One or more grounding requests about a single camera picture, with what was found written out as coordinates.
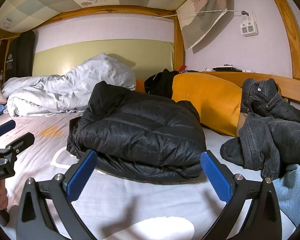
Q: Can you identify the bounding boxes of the white wall socket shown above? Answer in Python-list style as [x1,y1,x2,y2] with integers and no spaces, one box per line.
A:
[239,10,259,37]

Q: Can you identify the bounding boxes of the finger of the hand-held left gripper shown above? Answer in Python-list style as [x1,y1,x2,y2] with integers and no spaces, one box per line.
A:
[0,119,17,140]
[5,132,35,155]

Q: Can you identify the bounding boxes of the black hoodie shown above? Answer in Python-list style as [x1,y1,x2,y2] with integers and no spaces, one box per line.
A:
[144,69,179,99]

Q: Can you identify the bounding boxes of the light blue garment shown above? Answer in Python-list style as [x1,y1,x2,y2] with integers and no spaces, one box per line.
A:
[272,164,300,227]

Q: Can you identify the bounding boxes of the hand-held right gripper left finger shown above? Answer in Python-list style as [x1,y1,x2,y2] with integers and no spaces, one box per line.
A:
[16,149,98,240]

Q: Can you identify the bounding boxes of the black phone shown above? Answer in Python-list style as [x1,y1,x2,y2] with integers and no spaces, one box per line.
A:
[212,66,237,72]

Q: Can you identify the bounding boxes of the black hanging garment bag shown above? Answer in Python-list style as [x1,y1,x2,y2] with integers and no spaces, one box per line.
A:
[5,31,36,80]

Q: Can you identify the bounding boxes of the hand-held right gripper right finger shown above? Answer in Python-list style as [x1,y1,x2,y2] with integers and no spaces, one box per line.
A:
[200,151,283,240]

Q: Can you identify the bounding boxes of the dark grey jeans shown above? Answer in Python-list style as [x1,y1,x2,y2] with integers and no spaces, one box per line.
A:
[220,78,300,179]

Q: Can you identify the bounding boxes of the black puffer jacket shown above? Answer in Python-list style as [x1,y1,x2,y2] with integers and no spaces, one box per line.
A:
[66,80,207,182]

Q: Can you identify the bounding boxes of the long yellow pillow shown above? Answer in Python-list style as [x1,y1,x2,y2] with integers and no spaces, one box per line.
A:
[136,72,243,137]

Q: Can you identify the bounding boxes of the green headboard panel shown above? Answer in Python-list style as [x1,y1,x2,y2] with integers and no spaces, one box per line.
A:
[32,39,175,78]

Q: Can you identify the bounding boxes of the checked hanging curtain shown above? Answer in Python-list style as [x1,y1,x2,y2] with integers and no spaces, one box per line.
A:
[176,0,234,51]

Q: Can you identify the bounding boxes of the grey crumpled duvet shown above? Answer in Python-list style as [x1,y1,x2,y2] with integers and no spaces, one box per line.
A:
[1,53,137,117]

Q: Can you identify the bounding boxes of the wooden bunk bed frame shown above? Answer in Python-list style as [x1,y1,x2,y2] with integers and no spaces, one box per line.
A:
[0,0,300,119]

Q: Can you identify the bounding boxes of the person's left hand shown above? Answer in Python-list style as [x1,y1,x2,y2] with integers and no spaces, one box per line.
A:
[0,179,9,212]

